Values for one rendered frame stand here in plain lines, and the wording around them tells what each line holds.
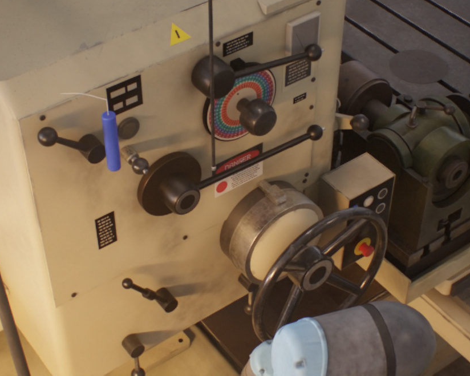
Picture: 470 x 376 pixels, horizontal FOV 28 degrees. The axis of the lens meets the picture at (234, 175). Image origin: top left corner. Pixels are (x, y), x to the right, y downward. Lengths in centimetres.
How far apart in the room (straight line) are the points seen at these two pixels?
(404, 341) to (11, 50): 86
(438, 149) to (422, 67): 81
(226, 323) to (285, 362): 153
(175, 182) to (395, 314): 68
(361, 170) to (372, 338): 101
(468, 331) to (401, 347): 148
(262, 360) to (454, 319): 122
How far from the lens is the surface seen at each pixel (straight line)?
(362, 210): 201
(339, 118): 224
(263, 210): 207
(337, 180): 224
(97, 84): 169
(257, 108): 184
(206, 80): 175
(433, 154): 243
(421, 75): 317
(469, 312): 283
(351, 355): 130
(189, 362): 279
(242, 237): 208
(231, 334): 283
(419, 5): 352
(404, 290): 259
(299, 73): 199
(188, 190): 186
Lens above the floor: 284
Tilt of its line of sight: 42 degrees down
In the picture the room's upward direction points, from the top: straight up
